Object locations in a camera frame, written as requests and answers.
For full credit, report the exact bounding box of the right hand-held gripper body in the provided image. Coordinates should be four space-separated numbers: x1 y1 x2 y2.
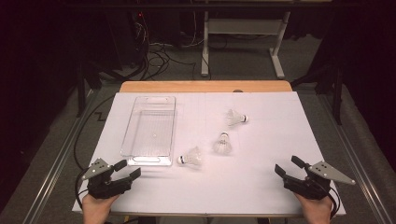
284 161 357 201

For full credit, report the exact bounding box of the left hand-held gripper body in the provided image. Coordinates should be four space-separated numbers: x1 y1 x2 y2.
81 157 134 200

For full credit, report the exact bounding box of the clear plastic container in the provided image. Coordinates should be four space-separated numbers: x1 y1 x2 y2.
120 95 177 167

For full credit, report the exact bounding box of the white feather shuttlecock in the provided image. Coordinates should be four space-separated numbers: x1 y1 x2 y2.
225 108 249 127
212 132 233 155
177 146 203 166

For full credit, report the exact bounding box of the person's left hand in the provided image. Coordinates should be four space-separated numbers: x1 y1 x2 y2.
81 193 120 224

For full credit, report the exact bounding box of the person's right hand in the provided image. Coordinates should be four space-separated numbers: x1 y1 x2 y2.
293 191 334 224

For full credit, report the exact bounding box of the white board sheet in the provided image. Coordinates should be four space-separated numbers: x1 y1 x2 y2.
72 91 347 217

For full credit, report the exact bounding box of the black metal stand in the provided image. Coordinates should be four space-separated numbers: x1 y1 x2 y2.
290 63 344 126
76 60 106 119

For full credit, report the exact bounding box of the dark curtain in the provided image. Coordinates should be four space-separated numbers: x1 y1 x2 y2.
323 0 396 174
0 0 83 214

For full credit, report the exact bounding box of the wooden table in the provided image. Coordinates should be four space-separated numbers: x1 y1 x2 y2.
78 79 339 219

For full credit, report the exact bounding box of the black computer case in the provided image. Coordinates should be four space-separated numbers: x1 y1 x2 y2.
104 8 149 71

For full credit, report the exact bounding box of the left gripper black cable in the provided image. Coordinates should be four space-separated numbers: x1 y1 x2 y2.
74 167 94 210

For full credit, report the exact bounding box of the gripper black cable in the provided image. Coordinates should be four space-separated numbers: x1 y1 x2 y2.
74 167 94 210
325 186 341 219

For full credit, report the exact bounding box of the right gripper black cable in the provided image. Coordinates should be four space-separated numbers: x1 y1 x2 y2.
325 186 341 219

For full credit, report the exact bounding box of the aluminium floor rail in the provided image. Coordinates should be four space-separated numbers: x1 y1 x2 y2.
317 92 392 224
22 89 101 224

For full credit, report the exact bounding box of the black floor cable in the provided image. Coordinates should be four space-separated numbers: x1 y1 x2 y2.
73 93 117 172

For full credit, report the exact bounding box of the tangle of black cables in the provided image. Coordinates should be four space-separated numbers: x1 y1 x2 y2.
134 12 213 82

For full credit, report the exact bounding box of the white cable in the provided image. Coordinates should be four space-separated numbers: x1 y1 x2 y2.
148 38 205 49

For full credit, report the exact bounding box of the white metal desk frame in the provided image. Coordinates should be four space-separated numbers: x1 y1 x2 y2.
200 10 286 80

